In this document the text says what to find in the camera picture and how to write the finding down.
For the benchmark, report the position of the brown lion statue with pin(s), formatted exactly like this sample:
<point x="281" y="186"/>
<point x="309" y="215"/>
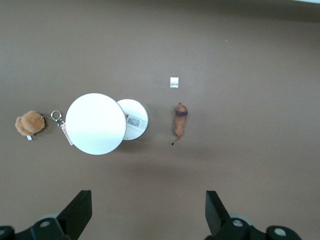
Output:
<point x="180" y="121"/>

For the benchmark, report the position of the small square tape patch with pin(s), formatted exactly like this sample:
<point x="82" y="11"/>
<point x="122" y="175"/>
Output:
<point x="174" y="82"/>

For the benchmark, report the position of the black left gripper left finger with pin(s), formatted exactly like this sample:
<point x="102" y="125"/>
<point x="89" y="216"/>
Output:
<point x="75" y="217"/>

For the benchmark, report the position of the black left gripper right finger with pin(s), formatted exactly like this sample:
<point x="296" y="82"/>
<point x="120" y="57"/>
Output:
<point x="220" y="220"/>

